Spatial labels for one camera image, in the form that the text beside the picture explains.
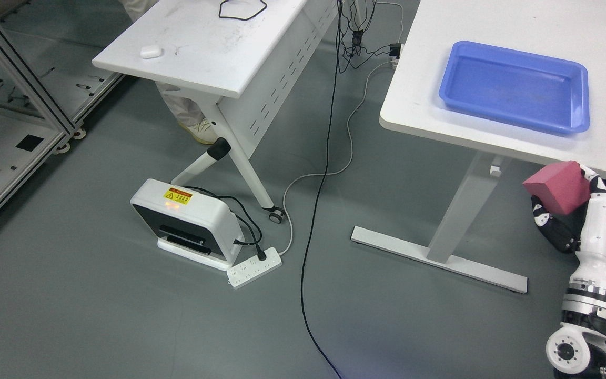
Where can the blue tray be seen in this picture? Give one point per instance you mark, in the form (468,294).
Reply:
(538,92)

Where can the pink block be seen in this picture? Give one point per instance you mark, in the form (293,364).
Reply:
(561,187)

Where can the aluminium frame rack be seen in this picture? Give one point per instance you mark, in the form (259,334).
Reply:
(48,84)

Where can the person in beige trousers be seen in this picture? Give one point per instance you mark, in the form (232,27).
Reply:
(186,112)

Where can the white folding table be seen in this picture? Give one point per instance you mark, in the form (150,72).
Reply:
(237,60)

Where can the white power strip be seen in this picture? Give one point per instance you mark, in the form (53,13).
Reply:
(252,268)

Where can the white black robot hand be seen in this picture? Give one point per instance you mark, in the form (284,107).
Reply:
(589,244)

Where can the white earbuds case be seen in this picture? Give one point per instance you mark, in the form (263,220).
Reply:
(151,51)

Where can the white desk with leg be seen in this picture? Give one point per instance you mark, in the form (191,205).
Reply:
(571,30)

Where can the white floor appliance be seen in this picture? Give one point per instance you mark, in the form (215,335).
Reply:
(192,225)

